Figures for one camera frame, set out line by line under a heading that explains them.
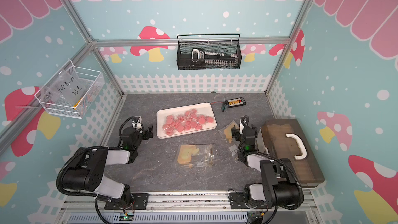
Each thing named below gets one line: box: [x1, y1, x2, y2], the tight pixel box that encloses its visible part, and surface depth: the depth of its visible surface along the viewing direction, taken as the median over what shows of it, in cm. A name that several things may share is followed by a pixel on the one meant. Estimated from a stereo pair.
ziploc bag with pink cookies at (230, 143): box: [218, 119, 240, 164], surface depth 91 cm
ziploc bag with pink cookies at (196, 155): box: [176, 144, 216, 168], surface depth 91 cm
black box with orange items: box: [224, 96, 247, 109], surface depth 115 cm
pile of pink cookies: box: [162, 108, 215, 136], surface depth 103 cm
